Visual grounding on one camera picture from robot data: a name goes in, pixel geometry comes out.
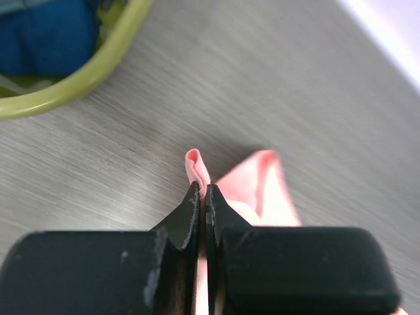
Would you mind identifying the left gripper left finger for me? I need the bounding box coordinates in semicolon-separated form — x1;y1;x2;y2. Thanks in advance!
5;183;200;314

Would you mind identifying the olive green plastic bin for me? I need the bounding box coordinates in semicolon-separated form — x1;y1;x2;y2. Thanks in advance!
1;0;152;120

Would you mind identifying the salmon pink t shirt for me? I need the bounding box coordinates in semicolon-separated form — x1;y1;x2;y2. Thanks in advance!
185;149;404;314

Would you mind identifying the blue grey t shirt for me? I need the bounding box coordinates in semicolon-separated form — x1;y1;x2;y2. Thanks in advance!
1;0;100;76

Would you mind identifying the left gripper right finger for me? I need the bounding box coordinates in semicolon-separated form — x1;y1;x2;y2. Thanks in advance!
205;184;401;314

